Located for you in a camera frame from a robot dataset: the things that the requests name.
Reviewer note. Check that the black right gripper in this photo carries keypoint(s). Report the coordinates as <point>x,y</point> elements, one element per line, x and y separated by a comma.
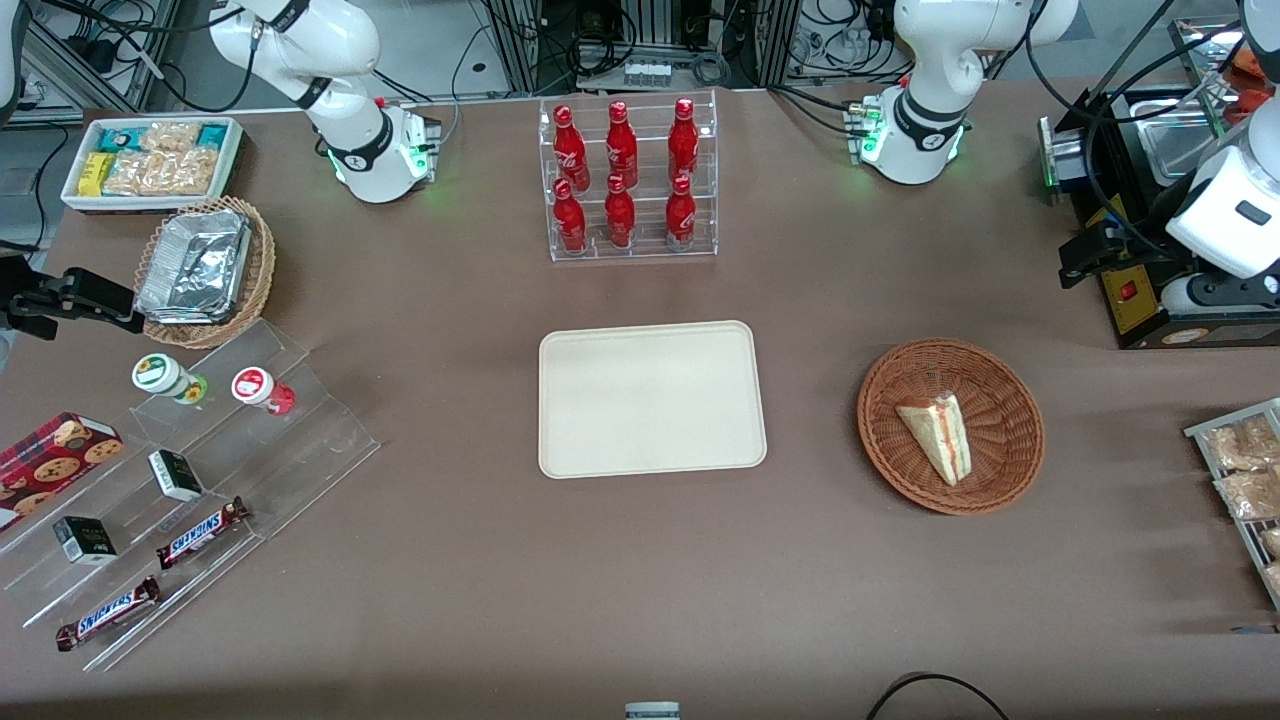
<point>22,297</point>

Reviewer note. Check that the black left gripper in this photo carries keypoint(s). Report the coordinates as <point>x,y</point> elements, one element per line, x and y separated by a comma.
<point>1143,229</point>

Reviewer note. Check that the triangular sandwich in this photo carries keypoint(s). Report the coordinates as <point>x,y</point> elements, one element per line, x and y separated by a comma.
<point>940,435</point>

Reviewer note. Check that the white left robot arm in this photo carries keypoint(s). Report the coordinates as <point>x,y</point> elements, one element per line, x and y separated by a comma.
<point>930,60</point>

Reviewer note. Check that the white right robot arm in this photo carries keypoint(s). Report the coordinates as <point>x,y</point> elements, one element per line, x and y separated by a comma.
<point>340,50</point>

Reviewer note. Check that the light wicker basket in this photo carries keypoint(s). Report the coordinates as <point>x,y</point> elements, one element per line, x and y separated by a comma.
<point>260,270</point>

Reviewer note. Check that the brown woven basket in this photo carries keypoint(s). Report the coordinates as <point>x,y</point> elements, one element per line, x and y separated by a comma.
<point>1000,440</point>

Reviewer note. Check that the metal tray with red items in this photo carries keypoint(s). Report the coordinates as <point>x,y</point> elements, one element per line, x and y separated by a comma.
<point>1200,35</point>

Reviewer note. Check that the beige plastic tray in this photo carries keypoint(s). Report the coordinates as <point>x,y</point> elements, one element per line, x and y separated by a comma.
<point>650,400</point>

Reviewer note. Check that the black countertop appliance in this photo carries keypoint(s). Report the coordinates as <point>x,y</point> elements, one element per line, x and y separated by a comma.
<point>1125,310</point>

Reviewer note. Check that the silver box with green light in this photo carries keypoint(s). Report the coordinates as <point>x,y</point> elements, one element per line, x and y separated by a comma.
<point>1062,150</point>

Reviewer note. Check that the green lid yogurt cup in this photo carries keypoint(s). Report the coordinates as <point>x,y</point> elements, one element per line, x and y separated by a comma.
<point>158,373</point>

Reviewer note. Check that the stack of foil trays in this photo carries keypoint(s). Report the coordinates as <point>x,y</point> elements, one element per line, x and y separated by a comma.
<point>195,265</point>

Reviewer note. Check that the yellow snack packet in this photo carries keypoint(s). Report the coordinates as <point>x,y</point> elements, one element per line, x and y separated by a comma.
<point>95,173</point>

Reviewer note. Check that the steel pan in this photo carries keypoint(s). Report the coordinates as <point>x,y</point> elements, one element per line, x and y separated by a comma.
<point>1180,150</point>

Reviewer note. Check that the red tartan cookie box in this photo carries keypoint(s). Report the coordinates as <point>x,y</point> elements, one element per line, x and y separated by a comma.
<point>50,465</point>

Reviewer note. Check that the clear bag of crackers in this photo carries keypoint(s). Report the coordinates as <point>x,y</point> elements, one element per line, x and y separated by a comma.
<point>165,172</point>
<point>170,135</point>

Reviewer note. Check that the teal snack packet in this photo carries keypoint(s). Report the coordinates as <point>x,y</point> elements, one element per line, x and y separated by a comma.
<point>214,135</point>
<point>118,138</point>

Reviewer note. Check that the small black carton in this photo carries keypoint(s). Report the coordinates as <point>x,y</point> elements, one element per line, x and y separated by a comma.
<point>85,540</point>
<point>175,475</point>

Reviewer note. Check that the red lid yogurt cup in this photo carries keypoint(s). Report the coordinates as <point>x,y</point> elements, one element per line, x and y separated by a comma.
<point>255,386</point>

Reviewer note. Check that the white plastic snack bin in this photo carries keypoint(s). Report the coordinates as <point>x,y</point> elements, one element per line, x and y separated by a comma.
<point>232,160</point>

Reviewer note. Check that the clear bag of pastry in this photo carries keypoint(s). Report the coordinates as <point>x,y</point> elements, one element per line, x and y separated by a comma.
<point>1250,495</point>
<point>1272,542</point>
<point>1240,445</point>
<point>1274,580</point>

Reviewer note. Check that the Snickers chocolate bar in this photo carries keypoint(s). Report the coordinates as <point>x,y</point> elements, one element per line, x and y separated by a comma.
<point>105,613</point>
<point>200,533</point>

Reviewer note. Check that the clear acrylic stepped stand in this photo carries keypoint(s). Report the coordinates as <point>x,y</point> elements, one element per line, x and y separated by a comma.
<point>300,440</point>

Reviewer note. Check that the clear acrylic bottle rack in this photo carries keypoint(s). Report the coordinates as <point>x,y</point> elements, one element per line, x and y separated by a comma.
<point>700,215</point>

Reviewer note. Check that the red cola bottle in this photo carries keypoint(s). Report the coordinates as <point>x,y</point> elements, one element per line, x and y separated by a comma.
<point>683,140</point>
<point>681,215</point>
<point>570,220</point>
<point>570,145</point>
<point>620,215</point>
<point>621,140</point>

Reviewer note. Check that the white power strip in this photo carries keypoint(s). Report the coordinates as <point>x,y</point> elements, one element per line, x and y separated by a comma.
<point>645,73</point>

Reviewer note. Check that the small grey device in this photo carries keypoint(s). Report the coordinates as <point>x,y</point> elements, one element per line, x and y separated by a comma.
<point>652,712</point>

